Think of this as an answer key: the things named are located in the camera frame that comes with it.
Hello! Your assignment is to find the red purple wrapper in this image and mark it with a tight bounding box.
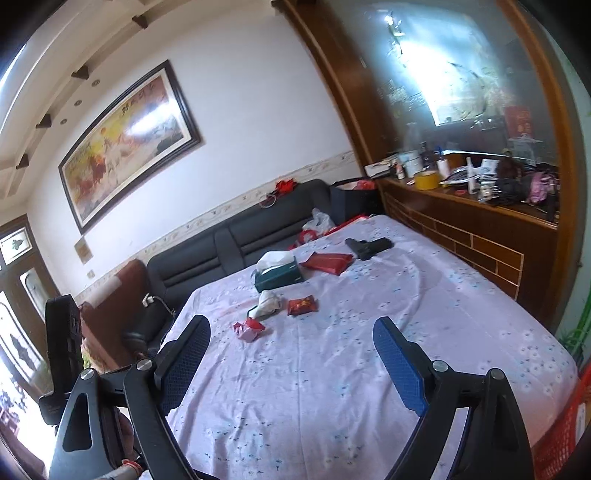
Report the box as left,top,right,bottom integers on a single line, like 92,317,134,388
232,317,266,343

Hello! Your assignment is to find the dark red snack packet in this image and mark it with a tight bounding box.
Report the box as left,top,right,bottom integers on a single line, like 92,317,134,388
287,295,318,316

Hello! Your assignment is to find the red plastic basket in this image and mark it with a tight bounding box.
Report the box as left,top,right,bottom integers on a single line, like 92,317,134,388
533,362,590,479

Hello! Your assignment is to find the black leather sofa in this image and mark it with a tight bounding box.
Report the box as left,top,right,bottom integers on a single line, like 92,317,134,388
122,180,331,357

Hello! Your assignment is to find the wooden cabinet counter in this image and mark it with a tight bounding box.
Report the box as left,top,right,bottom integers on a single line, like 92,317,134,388
377,178,557,329

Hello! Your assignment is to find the white crumpled paper cup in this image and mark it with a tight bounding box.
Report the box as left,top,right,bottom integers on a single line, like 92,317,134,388
247,290,283,321

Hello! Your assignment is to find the lilac floral bedsheet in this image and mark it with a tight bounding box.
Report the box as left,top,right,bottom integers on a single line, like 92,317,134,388
167,216,578,479

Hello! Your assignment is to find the green tissue box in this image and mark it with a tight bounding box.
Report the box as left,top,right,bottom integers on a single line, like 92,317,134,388
254,251,304,293

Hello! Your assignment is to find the framed horse painting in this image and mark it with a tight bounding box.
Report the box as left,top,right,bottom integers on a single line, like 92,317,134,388
58,60,202,234

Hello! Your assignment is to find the black toy pistol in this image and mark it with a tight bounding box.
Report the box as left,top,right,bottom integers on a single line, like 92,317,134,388
346,237,394,261

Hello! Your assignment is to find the red flat package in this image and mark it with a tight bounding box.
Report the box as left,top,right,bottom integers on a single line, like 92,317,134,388
301,252,355,276

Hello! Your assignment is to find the red knot ornament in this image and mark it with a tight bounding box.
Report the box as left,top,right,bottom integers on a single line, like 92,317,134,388
273,179,298,198

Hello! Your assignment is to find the yellow tape roll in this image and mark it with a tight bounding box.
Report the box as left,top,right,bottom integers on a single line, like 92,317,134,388
414,170,440,191

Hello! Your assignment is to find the white plastic bag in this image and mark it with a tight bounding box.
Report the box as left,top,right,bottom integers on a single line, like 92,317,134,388
303,208,335,236

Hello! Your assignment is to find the dark shopping bag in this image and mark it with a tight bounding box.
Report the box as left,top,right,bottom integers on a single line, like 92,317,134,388
329,177,385,225

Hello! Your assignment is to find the white charger with cable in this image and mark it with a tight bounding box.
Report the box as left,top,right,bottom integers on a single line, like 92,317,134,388
141,293,175,316

